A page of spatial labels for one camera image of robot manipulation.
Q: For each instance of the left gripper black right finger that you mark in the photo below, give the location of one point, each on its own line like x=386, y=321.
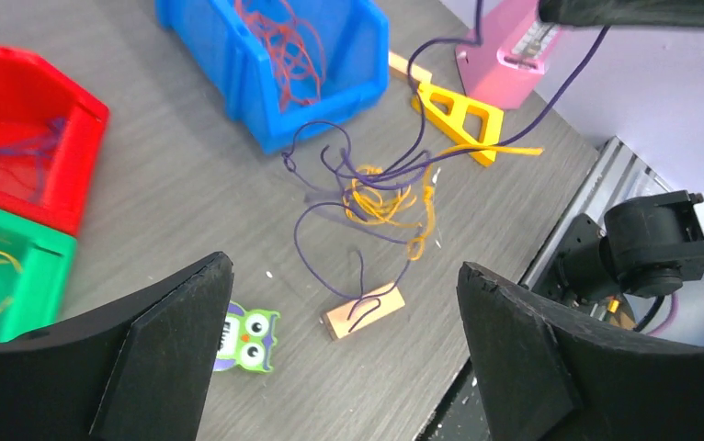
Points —
x=547, y=372

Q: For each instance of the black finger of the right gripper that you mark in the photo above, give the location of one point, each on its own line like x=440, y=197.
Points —
x=626, y=13

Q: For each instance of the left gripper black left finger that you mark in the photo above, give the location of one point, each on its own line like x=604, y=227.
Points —
x=136, y=368

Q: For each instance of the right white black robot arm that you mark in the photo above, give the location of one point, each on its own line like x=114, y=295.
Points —
x=653, y=244

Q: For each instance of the green frog toy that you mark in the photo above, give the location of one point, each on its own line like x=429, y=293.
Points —
x=247, y=339

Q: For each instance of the green plastic bin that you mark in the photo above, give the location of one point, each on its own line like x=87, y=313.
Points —
x=35, y=263

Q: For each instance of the orange wooden block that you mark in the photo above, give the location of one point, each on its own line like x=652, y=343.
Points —
x=359, y=313

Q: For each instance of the pink metronome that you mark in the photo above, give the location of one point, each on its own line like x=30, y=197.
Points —
x=513, y=58

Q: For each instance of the red plastic bin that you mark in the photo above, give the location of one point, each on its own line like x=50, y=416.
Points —
x=51, y=132

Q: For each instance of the small orange block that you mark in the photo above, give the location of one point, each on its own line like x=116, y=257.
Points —
x=405, y=72

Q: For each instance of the blue plastic bin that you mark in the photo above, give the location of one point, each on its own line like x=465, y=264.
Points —
x=286, y=69

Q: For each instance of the right yellow triangle frame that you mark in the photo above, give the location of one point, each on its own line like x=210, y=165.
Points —
x=448, y=111

